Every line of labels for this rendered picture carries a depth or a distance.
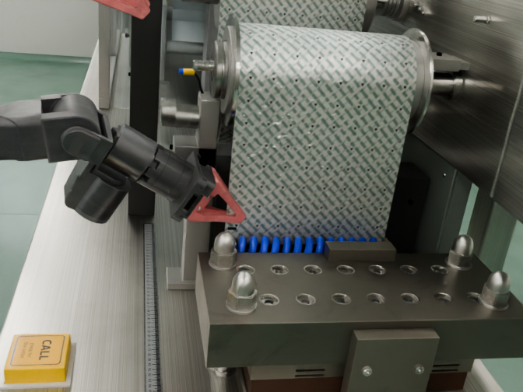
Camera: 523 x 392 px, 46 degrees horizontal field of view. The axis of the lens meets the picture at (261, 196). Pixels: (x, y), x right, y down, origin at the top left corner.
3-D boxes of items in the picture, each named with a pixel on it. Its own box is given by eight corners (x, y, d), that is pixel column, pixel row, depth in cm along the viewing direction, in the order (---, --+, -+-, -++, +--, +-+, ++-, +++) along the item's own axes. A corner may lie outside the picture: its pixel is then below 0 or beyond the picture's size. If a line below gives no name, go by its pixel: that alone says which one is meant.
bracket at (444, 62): (414, 61, 89) (417, 47, 88) (451, 64, 90) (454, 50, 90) (429, 69, 85) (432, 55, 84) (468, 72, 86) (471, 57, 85)
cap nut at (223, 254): (207, 256, 81) (209, 225, 79) (235, 256, 82) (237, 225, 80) (210, 271, 78) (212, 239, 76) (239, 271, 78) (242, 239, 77)
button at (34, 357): (15, 348, 80) (13, 333, 79) (71, 347, 81) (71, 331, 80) (4, 386, 74) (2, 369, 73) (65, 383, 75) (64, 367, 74)
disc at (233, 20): (217, 99, 93) (226, -1, 85) (220, 99, 93) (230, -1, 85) (228, 145, 80) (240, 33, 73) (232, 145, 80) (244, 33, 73)
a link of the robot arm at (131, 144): (115, 128, 74) (118, 112, 79) (85, 172, 76) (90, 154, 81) (165, 157, 77) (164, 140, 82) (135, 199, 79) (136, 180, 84)
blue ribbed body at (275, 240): (232, 253, 87) (234, 231, 85) (377, 253, 91) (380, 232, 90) (235, 265, 84) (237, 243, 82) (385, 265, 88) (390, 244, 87)
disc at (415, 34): (377, 108, 98) (400, 14, 90) (380, 108, 98) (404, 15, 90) (411, 152, 85) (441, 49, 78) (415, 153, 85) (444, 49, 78)
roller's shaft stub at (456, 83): (401, 92, 91) (407, 63, 89) (445, 96, 92) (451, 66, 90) (412, 101, 87) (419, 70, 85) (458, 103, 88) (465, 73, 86)
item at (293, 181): (222, 248, 87) (234, 121, 80) (380, 249, 92) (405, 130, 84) (223, 250, 87) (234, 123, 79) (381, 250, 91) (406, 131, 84)
